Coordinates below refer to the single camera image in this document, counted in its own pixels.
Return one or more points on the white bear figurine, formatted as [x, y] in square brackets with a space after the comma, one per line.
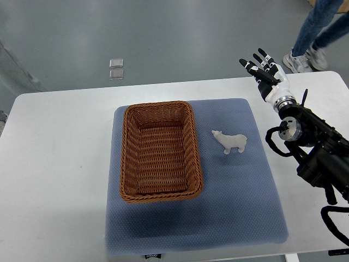
[230, 141]

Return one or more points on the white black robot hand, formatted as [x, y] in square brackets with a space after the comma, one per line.
[272, 82]

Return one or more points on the upper metal floor plate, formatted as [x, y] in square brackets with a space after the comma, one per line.
[116, 63]

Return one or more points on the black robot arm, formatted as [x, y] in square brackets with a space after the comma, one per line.
[321, 152]

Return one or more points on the black table control panel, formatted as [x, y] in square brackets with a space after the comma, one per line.
[338, 252]

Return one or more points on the brown wicker basket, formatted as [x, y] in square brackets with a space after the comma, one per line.
[160, 158]

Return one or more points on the grey white sneaker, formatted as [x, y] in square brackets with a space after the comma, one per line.
[297, 64]

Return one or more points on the black mat label tag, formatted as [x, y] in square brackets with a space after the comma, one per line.
[148, 256]

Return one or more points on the person in blue jeans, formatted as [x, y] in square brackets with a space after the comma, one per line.
[316, 31]

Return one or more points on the blue textured mat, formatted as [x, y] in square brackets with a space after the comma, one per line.
[238, 206]

